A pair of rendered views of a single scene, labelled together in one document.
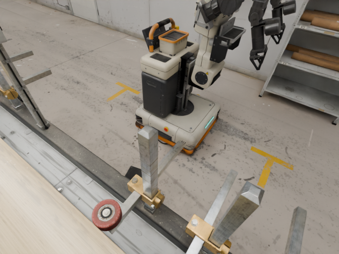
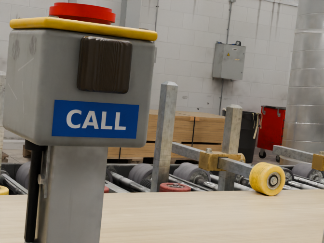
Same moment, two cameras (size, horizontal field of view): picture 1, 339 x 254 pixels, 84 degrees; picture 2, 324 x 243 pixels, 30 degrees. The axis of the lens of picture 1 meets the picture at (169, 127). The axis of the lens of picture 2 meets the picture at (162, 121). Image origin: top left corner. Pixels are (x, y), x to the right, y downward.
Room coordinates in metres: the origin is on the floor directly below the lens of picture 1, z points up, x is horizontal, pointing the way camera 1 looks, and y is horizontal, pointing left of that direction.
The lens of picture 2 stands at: (0.91, 0.38, 1.20)
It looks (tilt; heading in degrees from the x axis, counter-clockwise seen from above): 5 degrees down; 118
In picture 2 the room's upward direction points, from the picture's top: 6 degrees clockwise
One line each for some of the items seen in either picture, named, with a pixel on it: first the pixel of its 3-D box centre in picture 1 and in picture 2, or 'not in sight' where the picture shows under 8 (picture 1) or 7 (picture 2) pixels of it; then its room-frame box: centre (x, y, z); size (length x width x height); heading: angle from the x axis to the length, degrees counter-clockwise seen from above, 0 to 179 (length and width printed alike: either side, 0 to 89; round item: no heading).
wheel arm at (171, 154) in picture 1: (151, 179); not in sight; (0.36, 0.06, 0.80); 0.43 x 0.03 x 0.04; 148
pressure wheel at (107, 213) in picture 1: (109, 218); not in sight; (0.19, 0.16, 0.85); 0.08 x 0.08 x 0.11
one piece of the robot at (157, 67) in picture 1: (173, 75); not in sight; (1.50, -0.01, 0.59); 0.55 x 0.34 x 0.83; 149
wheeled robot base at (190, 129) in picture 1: (178, 115); not in sight; (1.46, -0.09, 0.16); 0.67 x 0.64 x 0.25; 59
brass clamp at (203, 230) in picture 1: (207, 236); not in sight; (0.18, -0.14, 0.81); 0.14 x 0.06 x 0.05; 58
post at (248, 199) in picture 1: (222, 231); not in sight; (0.17, -0.16, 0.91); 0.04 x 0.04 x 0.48; 58
